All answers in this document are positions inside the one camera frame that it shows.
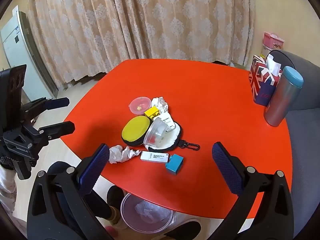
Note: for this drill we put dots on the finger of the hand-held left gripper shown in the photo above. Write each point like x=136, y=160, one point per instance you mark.
x=58, y=102
x=62, y=128

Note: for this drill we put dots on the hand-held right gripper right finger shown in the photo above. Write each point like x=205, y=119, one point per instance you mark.
x=227, y=170

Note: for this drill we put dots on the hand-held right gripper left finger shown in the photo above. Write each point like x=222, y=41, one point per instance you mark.
x=93, y=170

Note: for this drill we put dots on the white tissue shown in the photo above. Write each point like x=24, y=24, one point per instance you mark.
x=160, y=103
x=272, y=66
x=120, y=153

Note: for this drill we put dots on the blue plastic block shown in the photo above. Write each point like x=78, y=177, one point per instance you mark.
x=173, y=165

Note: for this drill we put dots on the clear trash bin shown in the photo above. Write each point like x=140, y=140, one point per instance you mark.
x=127, y=212

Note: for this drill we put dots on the yellow round case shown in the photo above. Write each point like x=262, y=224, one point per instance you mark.
x=135, y=130

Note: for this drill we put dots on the white usb stick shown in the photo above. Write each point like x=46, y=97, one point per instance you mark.
x=153, y=156

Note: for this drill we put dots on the clear plastic cup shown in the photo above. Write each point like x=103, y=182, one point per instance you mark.
x=155, y=132

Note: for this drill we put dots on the small round lidded plastic container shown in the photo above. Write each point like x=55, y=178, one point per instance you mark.
x=140, y=105

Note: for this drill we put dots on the person's left forearm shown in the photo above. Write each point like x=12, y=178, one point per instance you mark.
x=6, y=182

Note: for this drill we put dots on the person's left black shoe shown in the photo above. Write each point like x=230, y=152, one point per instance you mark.
x=115, y=197

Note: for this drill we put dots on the person's black shoe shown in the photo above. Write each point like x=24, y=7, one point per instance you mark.
x=115, y=197
x=185, y=228

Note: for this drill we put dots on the white round pouch with clip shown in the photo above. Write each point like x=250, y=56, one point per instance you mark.
x=173, y=140

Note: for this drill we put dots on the red table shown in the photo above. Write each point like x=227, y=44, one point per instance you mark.
x=212, y=110

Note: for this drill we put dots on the pink stool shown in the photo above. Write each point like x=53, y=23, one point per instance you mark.
x=111, y=231

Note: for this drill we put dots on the white standing air conditioner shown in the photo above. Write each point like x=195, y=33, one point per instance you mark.
x=17, y=47

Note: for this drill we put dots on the crumpled plastic bag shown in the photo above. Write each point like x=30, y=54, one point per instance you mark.
x=150, y=212

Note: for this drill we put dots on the person's right black shoe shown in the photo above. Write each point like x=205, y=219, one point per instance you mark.
x=185, y=228

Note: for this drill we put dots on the white labelled adapter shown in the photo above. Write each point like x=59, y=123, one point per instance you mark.
x=168, y=120

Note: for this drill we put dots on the yellow toy brick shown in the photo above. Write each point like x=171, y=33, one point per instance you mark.
x=151, y=112

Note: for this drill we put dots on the grey sofa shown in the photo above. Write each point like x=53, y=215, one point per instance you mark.
x=307, y=155

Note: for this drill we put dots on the grey thermos with blue lid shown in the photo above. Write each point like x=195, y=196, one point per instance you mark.
x=280, y=100

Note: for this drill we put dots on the flag print tissue box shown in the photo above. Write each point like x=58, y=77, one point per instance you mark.
x=257, y=85

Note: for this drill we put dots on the beige patterned curtain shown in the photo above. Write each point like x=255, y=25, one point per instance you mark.
x=125, y=17

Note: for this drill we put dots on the pink storage box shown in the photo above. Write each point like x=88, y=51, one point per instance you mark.
x=273, y=41

